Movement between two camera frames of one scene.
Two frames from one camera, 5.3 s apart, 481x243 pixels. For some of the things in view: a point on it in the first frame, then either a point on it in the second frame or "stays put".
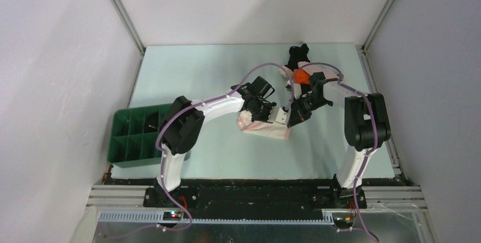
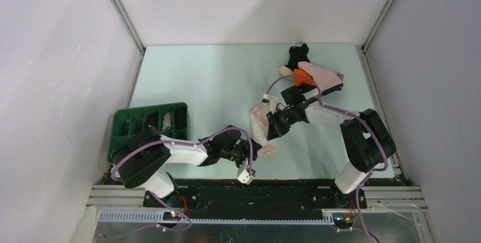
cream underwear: (290, 72) stays put
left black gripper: (264, 118) -> (246, 154)
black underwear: (296, 54) stays put
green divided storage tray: (133, 135) stays put
